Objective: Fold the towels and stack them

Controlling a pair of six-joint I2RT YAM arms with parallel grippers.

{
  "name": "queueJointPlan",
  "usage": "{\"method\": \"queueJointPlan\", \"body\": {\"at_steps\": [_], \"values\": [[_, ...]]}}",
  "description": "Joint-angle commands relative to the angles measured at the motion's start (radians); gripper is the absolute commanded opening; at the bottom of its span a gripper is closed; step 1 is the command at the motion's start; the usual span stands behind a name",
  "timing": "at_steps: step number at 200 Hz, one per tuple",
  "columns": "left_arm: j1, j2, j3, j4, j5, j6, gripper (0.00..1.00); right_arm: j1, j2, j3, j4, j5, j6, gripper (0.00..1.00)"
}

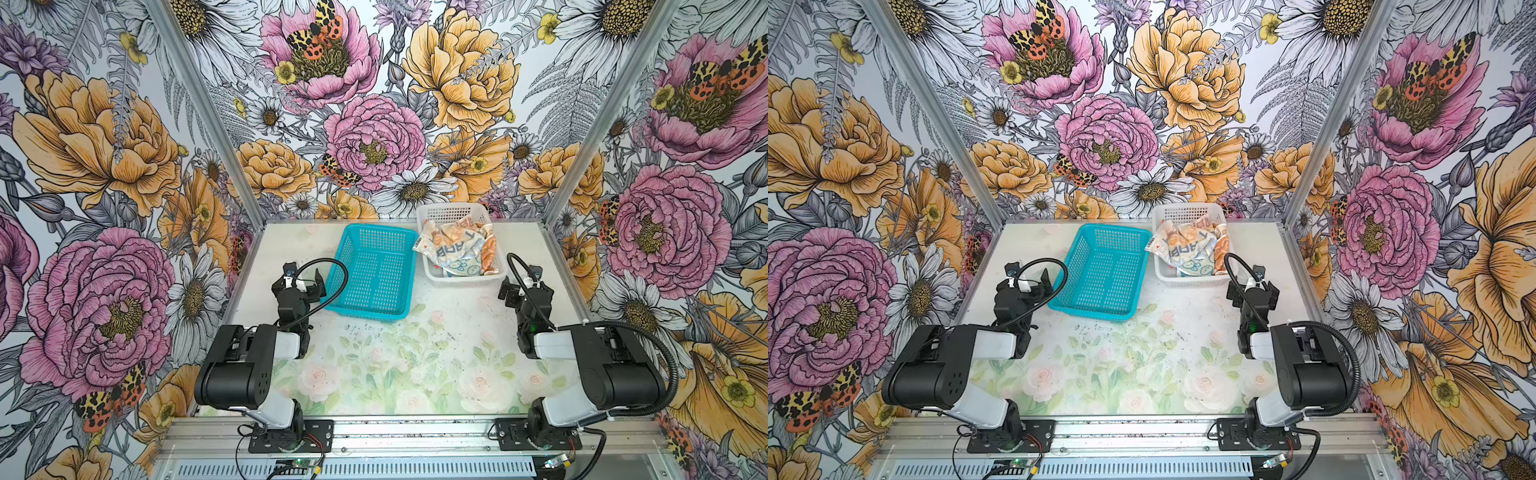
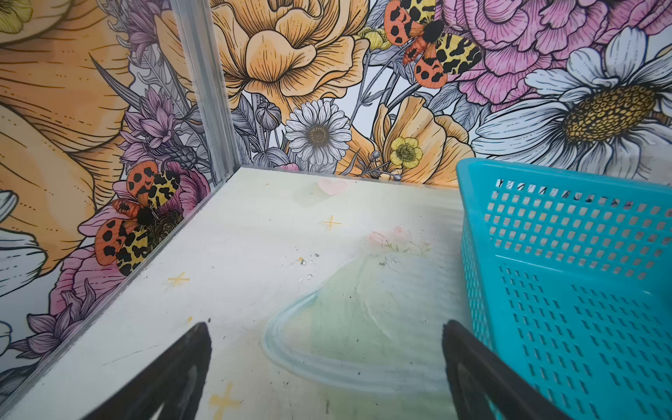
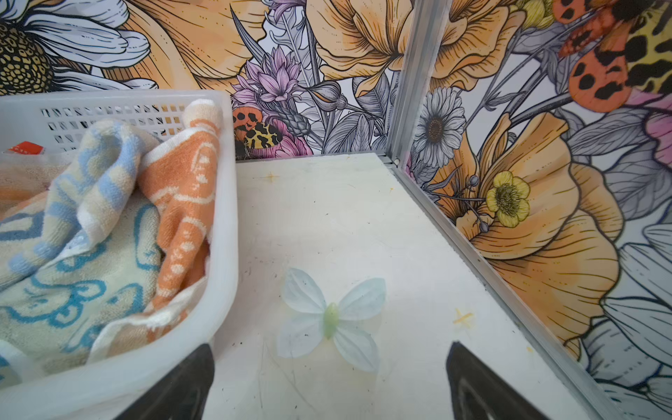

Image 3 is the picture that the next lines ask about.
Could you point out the cream towel blue swirls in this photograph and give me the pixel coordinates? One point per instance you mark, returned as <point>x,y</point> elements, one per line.
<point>51,320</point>

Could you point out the blue striped pastel towel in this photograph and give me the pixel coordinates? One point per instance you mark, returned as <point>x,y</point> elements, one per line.
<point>81,206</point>

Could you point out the aluminium corner post right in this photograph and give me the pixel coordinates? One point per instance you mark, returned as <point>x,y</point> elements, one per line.
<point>428,29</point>

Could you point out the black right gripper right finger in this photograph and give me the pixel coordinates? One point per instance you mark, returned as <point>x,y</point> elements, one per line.
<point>477,392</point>

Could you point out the white plastic laundry basket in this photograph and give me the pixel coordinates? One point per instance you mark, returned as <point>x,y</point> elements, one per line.
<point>105,389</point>

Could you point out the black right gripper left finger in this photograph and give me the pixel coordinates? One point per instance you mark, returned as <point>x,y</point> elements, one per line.
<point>181,394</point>

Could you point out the orange and white towel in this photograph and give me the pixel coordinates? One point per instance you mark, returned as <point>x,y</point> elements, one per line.
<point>179,178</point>

